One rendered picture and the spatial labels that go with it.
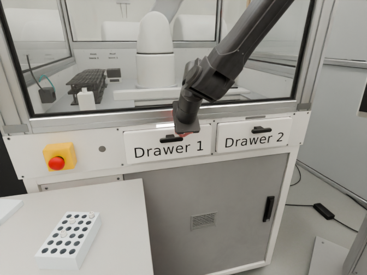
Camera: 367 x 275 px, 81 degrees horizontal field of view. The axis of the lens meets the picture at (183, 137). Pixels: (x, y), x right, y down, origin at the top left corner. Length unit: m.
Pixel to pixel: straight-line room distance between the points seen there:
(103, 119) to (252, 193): 0.68
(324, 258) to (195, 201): 0.95
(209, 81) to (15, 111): 0.53
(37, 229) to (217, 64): 0.58
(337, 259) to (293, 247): 0.22
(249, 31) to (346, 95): 1.78
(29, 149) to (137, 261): 0.45
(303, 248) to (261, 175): 0.81
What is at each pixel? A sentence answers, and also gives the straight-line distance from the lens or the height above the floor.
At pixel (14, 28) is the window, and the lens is 0.72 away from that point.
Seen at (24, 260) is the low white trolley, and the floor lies 0.76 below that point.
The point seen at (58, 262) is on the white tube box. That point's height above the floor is 0.78.
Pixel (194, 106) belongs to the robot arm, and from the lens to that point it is 0.52.
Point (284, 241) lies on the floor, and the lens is 1.68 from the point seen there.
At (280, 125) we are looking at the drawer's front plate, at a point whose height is 0.90.
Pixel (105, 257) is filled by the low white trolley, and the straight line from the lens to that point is 0.56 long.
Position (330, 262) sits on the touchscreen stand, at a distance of 1.64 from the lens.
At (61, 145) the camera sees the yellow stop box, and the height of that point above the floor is 0.91.
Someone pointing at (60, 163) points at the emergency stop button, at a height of 0.88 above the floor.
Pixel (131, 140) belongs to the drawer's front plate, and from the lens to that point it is 0.70.
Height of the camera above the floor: 1.19
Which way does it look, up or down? 25 degrees down
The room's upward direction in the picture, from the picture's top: straight up
